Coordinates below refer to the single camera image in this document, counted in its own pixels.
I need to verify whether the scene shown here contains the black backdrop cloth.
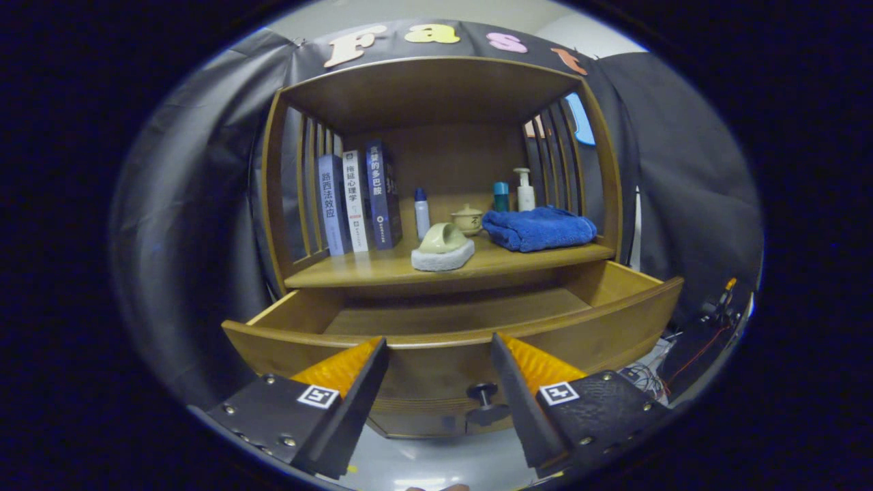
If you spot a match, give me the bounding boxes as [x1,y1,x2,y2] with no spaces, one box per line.
[109,19,765,410]

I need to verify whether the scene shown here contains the white book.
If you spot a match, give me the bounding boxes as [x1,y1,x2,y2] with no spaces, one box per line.
[342,150,374,253]

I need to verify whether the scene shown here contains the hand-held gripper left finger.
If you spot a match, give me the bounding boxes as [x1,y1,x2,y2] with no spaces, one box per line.
[188,336,391,479]

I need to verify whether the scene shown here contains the dark blue book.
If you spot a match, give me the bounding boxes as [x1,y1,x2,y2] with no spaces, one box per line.
[365,140,403,250]

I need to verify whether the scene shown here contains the light blue book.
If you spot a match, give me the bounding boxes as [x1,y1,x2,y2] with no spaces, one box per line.
[317,153,353,257]

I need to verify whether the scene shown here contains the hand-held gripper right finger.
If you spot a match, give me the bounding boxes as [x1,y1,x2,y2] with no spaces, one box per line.
[490,332,672,478]

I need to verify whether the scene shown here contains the wooden countertop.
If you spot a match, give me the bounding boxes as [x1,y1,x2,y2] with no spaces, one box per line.
[284,232,616,289]

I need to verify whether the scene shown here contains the folded blue towel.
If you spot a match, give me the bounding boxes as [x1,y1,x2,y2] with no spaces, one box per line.
[482,207,598,253]

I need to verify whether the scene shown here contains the orange and black device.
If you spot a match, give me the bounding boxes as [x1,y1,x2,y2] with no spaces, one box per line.
[702,276,741,321]

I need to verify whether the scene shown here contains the white pump bottle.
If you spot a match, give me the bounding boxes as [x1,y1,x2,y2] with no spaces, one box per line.
[514,168,536,211]

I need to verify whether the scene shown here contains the beige lidded ceramic jar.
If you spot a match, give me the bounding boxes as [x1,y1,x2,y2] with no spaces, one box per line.
[451,203,484,237]

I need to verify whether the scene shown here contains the tangled floor cables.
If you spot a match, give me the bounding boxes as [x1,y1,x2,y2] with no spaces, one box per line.
[617,327,724,403]

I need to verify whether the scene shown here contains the wooden cabinet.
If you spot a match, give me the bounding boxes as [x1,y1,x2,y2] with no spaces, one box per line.
[222,56,685,438]

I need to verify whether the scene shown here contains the dark drawer knob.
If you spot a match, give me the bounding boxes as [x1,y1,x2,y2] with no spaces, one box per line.
[466,383,511,427]

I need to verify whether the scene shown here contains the wooden drawer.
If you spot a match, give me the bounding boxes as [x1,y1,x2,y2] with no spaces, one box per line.
[222,261,685,437]

